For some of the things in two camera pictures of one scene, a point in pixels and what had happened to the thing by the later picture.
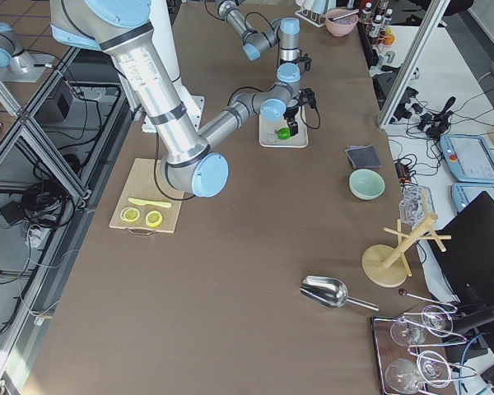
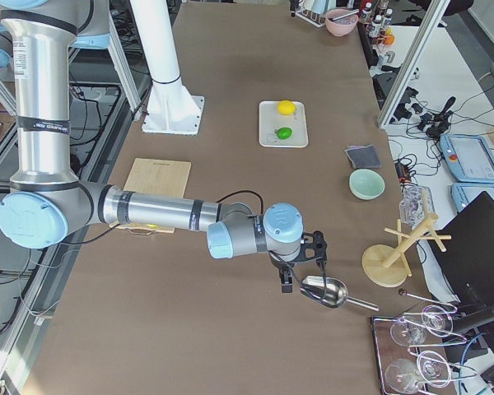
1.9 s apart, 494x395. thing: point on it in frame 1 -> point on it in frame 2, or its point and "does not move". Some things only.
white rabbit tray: (268, 138) does not move
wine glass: (410, 331) does not move
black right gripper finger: (293, 127) -> (286, 279)
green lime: (284, 132) does not move
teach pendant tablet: (471, 159) does not move
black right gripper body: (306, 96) -> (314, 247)
